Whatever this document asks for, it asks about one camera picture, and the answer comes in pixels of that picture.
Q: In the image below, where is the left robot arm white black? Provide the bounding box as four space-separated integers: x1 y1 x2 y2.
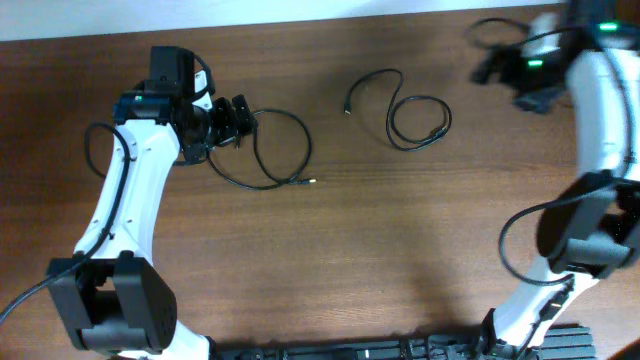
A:
47 46 257 359

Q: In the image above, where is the black USB cable long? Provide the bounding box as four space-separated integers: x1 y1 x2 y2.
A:
207 108 316 191

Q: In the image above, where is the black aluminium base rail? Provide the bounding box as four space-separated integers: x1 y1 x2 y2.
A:
214 326 597 360

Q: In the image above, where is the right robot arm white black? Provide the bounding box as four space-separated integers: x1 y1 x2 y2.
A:
428 1 639 359

